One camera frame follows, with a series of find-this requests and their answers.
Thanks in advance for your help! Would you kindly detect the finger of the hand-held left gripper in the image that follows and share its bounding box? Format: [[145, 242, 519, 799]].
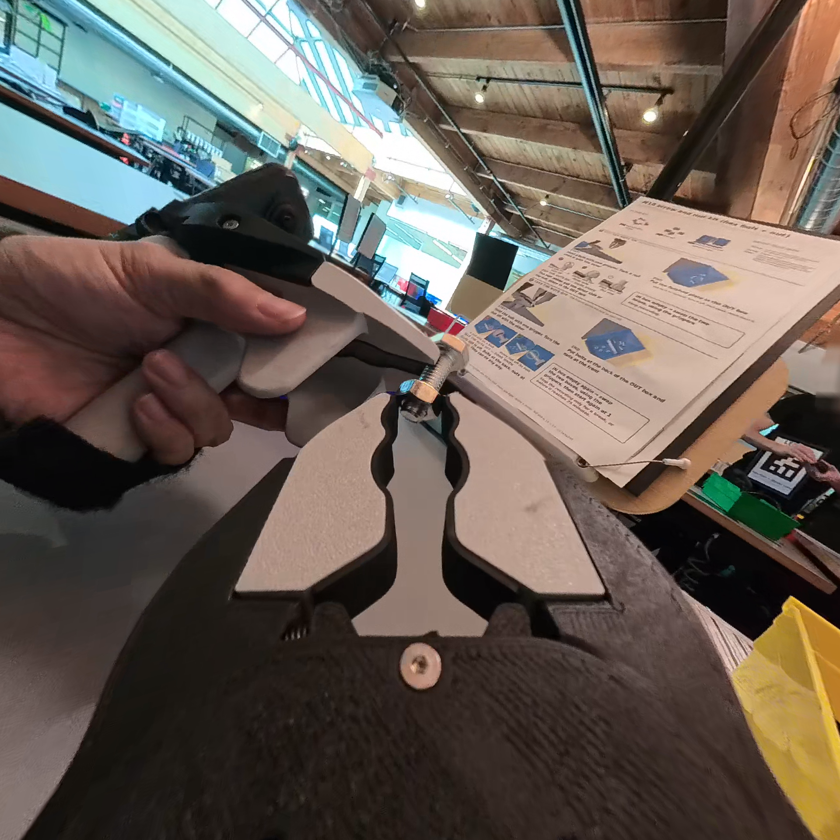
[[283, 377, 395, 450], [236, 261, 442, 400]]

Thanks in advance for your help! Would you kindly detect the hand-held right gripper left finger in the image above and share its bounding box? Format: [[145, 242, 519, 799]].
[[233, 394, 399, 614]]

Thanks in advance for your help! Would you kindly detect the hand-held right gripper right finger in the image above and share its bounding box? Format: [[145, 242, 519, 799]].
[[441, 394, 608, 621]]

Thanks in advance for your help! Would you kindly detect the silver hex bolt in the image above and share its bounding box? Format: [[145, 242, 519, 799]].
[[415, 332, 469, 398]]

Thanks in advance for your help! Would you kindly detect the yellow plastic bin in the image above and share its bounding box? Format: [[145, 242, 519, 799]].
[[730, 596, 840, 840]]

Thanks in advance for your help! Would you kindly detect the grey desk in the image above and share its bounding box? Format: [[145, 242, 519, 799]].
[[0, 420, 493, 840]]

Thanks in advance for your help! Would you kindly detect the person's left hand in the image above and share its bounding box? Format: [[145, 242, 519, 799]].
[[0, 233, 308, 468]]

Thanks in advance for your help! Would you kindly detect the black square panel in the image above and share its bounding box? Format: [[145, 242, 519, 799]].
[[467, 233, 519, 290]]

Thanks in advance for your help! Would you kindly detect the white ceiling projector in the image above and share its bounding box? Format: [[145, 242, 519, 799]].
[[353, 73, 403, 124]]

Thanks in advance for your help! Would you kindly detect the printed instruction sheet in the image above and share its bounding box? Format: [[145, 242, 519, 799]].
[[453, 197, 840, 490]]

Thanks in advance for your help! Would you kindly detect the black and white marker tag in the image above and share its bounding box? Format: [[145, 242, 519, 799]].
[[748, 434, 831, 511]]

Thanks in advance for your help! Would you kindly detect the white elastic cord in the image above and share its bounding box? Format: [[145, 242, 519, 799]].
[[576, 455, 693, 471]]

